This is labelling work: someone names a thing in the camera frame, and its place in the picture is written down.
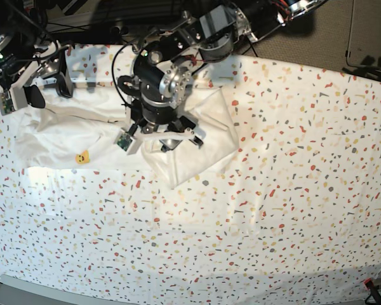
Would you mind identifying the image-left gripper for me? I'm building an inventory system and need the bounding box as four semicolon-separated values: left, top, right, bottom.
0;41;73;111

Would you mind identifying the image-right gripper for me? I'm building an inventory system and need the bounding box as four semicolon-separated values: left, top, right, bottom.
127;91;203;155

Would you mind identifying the white printed T-shirt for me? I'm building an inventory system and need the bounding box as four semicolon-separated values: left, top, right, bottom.
14;87;239;188

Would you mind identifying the terrazzo patterned tablecloth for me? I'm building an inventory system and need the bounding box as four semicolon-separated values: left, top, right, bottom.
0;46;381;304

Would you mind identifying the red clamp bottom right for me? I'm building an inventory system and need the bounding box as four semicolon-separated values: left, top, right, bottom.
364;278;381;305

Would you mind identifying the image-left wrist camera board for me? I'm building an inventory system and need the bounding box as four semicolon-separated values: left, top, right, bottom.
0;93;15;116

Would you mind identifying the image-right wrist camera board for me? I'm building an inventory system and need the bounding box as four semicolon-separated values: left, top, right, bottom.
116;132;134;153

